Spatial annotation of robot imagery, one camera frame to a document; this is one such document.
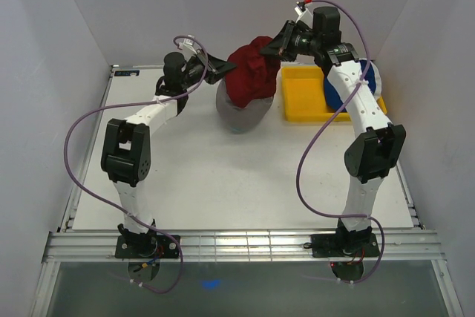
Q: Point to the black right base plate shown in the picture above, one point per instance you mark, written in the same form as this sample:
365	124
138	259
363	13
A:
328	246

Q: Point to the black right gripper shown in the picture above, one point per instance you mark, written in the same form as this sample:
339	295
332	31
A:
279	44

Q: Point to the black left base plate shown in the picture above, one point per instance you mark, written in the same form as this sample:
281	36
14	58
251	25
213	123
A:
158	246

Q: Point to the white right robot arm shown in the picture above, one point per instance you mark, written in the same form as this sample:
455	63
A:
378	142

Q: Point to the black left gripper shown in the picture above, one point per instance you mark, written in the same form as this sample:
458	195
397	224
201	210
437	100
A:
216	69

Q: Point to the maroon bucket hat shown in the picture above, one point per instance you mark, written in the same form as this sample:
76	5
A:
254	76

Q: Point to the grey bucket hat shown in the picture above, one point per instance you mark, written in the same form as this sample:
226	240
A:
243	118

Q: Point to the teal bucket hat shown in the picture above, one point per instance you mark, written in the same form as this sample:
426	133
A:
238	131

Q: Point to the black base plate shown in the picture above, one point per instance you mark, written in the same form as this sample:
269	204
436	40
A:
158	246
328	246

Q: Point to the blue label sticker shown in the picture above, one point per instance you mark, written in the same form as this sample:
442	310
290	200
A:
127	73

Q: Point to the aluminium frame rail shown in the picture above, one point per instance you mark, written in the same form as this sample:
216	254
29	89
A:
238	246

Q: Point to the yellow plastic tray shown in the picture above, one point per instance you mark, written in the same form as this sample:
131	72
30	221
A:
304	100

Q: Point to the blue bucket hat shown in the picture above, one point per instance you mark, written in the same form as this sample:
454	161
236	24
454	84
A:
334	94

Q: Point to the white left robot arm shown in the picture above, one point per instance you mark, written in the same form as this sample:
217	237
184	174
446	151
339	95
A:
126	153

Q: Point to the white bucket hat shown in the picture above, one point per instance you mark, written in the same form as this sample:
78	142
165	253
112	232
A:
373	78

